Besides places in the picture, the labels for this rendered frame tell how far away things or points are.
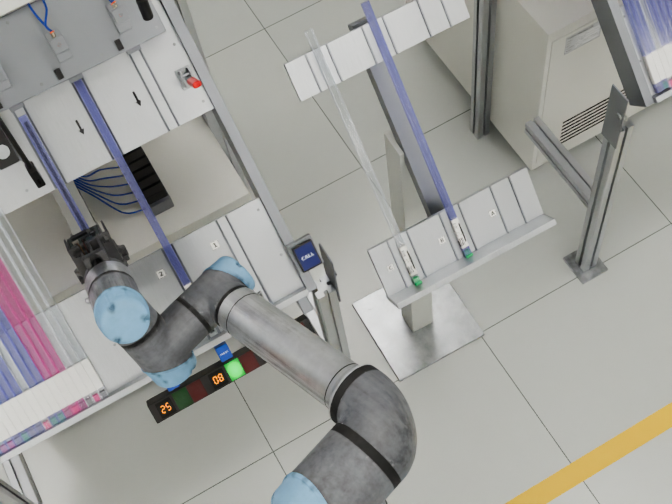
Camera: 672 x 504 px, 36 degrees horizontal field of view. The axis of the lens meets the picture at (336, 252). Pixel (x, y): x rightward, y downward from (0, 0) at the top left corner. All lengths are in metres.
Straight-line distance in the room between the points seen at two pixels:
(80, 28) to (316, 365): 0.71
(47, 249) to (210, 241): 0.46
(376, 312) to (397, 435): 1.34
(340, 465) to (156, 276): 0.67
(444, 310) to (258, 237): 0.89
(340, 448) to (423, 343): 1.31
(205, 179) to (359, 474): 1.02
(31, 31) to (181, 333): 0.56
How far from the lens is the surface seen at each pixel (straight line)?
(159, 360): 1.59
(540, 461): 2.56
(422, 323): 2.63
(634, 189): 2.90
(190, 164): 2.24
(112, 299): 1.52
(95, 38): 1.79
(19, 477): 2.40
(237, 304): 1.56
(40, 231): 2.26
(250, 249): 1.90
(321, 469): 1.35
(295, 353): 1.48
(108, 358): 1.92
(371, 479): 1.35
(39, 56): 1.79
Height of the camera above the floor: 2.44
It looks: 61 degrees down
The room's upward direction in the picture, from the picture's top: 12 degrees counter-clockwise
